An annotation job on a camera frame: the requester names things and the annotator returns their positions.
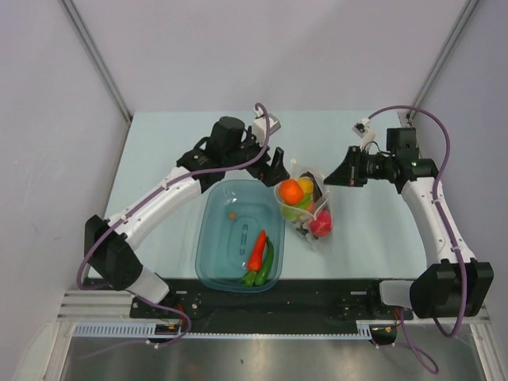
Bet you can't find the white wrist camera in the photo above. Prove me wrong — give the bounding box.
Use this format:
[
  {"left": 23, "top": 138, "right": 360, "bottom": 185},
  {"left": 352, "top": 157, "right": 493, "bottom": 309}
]
[
  {"left": 251, "top": 110, "right": 281, "bottom": 145},
  {"left": 352, "top": 117, "right": 376, "bottom": 150}
]

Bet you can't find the blue transparent plastic bin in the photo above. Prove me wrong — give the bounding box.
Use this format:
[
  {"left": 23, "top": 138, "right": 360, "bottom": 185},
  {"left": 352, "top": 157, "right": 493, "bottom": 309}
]
[{"left": 195, "top": 179, "right": 285, "bottom": 293}]

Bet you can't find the green star fruit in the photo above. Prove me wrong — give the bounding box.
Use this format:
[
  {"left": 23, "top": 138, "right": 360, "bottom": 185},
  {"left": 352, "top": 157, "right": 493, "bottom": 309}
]
[{"left": 281, "top": 198, "right": 313, "bottom": 221}]

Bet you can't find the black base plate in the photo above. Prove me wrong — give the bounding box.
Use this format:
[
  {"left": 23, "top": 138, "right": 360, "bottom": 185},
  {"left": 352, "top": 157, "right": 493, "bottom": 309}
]
[{"left": 85, "top": 277, "right": 414, "bottom": 335}]

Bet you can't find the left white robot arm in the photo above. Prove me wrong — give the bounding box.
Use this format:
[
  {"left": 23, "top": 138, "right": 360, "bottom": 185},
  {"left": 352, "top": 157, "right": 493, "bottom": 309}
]
[{"left": 84, "top": 112, "right": 289, "bottom": 318}]

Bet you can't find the aluminium rail left side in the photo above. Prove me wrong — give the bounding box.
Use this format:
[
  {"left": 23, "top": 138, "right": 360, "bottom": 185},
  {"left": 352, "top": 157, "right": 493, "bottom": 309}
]
[{"left": 57, "top": 289, "right": 138, "bottom": 322}]

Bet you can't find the clear zip top bag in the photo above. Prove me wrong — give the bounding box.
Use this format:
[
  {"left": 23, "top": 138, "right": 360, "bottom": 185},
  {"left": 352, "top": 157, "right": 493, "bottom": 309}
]
[{"left": 273, "top": 159, "right": 333, "bottom": 252}]

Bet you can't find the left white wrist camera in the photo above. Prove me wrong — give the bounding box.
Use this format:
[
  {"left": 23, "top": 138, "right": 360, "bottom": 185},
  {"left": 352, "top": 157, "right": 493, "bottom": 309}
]
[{"left": 251, "top": 110, "right": 281, "bottom": 145}]

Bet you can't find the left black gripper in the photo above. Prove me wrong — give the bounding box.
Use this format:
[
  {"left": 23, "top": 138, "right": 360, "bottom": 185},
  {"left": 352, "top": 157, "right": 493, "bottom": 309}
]
[{"left": 224, "top": 128, "right": 289, "bottom": 187}]

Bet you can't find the red apple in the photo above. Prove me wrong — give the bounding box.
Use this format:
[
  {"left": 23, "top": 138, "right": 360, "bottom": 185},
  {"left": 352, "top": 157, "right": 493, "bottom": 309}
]
[{"left": 309, "top": 210, "right": 333, "bottom": 238}]

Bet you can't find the orange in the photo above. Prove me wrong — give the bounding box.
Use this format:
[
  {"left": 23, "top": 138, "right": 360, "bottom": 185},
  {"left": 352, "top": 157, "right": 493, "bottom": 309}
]
[{"left": 279, "top": 179, "right": 305, "bottom": 206}]

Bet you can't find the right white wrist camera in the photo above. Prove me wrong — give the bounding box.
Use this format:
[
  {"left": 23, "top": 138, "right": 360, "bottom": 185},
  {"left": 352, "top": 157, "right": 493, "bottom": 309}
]
[{"left": 352, "top": 117, "right": 376, "bottom": 150}]

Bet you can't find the aluminium frame post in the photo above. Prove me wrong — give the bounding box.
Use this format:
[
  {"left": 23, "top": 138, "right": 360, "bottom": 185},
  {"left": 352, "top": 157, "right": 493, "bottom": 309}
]
[
  {"left": 58, "top": 0, "right": 133, "bottom": 126},
  {"left": 412, "top": 0, "right": 483, "bottom": 107}
]

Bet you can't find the grey toy fish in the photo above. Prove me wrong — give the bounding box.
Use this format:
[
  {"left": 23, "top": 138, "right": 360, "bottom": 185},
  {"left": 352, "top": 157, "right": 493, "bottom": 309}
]
[{"left": 298, "top": 171, "right": 327, "bottom": 202}]

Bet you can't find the green cucumber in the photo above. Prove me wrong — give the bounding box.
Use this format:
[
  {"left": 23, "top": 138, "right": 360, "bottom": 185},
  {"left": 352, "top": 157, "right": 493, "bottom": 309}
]
[{"left": 254, "top": 238, "right": 275, "bottom": 287}]

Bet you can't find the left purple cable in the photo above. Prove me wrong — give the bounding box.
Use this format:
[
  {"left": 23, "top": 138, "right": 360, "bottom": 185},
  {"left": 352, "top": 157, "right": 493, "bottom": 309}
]
[{"left": 75, "top": 102, "right": 273, "bottom": 360}]

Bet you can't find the right aluminium frame post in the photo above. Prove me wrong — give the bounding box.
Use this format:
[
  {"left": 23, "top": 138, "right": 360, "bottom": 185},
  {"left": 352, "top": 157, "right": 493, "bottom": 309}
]
[{"left": 412, "top": 0, "right": 483, "bottom": 107}]

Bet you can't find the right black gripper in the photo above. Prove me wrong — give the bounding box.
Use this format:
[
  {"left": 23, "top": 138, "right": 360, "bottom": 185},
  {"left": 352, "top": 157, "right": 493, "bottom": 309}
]
[{"left": 325, "top": 145, "right": 395, "bottom": 187}]

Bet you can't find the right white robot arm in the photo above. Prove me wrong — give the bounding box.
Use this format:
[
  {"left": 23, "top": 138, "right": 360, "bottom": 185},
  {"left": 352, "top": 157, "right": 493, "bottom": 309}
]
[{"left": 325, "top": 121, "right": 494, "bottom": 318}]

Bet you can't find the white cable duct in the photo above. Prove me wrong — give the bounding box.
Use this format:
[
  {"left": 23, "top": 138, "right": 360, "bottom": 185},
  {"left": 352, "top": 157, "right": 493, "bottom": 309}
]
[{"left": 73, "top": 321, "right": 372, "bottom": 341}]

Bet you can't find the red chili pepper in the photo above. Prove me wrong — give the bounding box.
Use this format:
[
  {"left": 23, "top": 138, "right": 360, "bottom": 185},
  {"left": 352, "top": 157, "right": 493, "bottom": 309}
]
[{"left": 247, "top": 230, "right": 267, "bottom": 271}]

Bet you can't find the left aluminium frame post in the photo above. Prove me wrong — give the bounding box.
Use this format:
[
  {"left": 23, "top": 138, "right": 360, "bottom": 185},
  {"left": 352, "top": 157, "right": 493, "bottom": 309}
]
[{"left": 58, "top": 0, "right": 133, "bottom": 126}]

